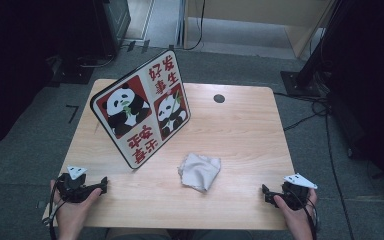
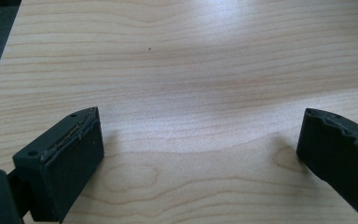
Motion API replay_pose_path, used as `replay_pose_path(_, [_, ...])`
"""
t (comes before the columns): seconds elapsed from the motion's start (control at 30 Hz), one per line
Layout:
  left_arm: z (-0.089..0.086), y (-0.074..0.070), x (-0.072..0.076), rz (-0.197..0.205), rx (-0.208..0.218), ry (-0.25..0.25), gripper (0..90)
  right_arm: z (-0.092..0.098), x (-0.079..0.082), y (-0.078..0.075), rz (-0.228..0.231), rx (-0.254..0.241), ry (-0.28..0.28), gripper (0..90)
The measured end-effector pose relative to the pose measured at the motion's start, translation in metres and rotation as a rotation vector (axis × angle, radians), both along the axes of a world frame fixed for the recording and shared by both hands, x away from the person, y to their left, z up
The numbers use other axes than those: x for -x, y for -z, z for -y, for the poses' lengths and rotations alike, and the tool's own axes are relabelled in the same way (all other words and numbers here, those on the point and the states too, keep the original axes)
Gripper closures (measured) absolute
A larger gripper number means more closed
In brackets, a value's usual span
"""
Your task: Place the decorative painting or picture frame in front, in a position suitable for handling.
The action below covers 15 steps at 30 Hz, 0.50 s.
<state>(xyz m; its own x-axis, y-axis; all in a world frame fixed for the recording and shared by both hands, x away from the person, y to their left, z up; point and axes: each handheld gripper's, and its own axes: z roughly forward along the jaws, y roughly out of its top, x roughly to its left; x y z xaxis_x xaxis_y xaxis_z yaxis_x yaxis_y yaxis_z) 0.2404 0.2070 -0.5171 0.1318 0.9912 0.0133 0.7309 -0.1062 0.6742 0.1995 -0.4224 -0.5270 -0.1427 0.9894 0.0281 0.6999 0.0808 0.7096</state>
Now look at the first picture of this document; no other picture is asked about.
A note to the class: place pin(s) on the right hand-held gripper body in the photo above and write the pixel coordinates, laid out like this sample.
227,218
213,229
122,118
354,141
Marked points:
295,198

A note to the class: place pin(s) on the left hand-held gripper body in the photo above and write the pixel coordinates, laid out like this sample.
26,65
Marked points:
73,191

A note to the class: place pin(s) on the grey wiping cloth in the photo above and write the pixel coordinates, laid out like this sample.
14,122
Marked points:
200,171

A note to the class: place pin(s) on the panda picture sign board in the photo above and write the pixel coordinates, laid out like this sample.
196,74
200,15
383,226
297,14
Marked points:
136,113

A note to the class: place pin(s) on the person's right hand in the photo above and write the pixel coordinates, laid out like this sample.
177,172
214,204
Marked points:
298,218

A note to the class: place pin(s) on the person's left hand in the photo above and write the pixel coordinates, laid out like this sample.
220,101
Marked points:
70,215

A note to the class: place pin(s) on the grey tape strip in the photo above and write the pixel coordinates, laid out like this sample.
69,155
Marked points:
41,204

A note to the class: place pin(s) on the dark round table grommet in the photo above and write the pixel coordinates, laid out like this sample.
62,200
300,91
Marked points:
219,98

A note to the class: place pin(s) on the black metal stand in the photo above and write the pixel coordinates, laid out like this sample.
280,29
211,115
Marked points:
308,73

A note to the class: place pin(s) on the dark curtain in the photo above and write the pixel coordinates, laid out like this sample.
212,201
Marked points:
20,60

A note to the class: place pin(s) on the black cabinet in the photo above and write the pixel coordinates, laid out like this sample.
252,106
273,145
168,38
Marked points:
113,26

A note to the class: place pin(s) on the light wooden furniture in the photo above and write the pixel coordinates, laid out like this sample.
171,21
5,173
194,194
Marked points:
260,13

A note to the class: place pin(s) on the black floor base plate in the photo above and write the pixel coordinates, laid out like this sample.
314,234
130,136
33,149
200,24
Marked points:
71,71

